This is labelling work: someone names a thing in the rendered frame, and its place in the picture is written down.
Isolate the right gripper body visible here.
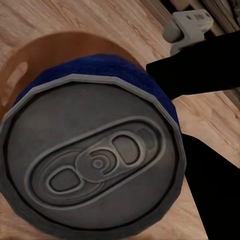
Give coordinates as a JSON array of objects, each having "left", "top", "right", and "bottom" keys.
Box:
[{"left": 146, "top": 33, "right": 240, "bottom": 100}]

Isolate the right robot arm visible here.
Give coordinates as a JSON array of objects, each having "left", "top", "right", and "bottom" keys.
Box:
[{"left": 146, "top": 8, "right": 240, "bottom": 100}]

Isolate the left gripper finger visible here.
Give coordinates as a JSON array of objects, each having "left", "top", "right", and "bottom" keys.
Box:
[{"left": 182, "top": 134, "right": 240, "bottom": 240}]

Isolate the can of soda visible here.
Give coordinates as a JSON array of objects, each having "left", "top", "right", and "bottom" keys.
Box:
[{"left": 0, "top": 53, "right": 187, "bottom": 240}]

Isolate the trash can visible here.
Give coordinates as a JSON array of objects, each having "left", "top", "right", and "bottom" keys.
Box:
[{"left": 0, "top": 30, "right": 146, "bottom": 125}]

